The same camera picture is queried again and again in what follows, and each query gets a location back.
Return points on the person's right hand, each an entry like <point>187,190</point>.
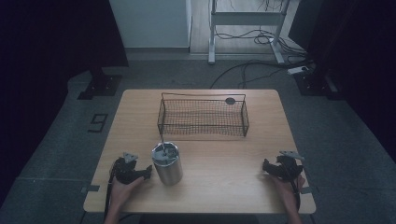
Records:
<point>291,191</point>

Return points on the black stand base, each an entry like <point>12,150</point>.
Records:
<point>314,84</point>
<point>101,85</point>

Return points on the person's left hand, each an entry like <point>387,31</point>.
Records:
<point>120,193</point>

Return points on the steel tumbler cup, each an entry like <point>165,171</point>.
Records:
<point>169,172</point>

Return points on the white partition panel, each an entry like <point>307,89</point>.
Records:
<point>152,23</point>

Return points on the white metal desk frame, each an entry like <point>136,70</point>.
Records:
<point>246,18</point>

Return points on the white power strip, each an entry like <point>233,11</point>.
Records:
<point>297,70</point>

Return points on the person's dark clothing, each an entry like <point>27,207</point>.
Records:
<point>199,219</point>

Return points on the dark curtain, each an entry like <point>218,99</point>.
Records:
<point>46,46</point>
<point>358,46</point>

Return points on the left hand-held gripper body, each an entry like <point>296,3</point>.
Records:
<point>124,171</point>

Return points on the thin metal straw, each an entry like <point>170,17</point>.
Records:
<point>162,141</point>

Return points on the grey tape piece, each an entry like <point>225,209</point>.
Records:
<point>90,188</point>
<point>306,190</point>

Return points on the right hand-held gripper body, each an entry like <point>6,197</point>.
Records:
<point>288,169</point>

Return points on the black round table grommet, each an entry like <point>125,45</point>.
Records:
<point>230,100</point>

